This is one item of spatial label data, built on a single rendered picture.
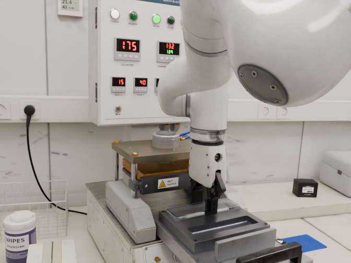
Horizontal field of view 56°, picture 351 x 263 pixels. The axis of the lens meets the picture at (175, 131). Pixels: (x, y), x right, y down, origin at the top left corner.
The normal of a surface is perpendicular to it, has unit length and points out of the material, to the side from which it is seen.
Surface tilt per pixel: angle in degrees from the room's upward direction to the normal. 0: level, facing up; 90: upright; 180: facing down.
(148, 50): 90
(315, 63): 103
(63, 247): 1
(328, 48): 92
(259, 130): 90
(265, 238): 90
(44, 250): 2
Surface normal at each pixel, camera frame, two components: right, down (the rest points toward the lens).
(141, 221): 0.33, -0.63
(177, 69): -0.74, -0.30
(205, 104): -0.29, 0.16
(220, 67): 0.29, 0.90
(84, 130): 0.29, 0.18
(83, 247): 0.04, -0.98
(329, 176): -0.98, 0.00
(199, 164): -0.87, 0.09
